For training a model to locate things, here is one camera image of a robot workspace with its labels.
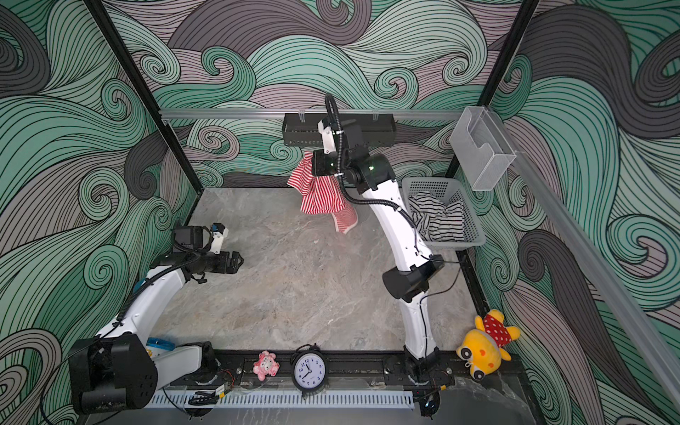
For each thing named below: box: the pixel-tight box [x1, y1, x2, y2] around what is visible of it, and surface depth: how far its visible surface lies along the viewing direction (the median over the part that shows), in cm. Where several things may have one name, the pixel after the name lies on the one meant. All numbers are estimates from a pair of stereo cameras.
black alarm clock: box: [289, 342, 329, 395], surface depth 73 cm
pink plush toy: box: [252, 350, 280, 382], surface depth 73 cm
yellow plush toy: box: [455, 309, 521, 381], surface depth 75 cm
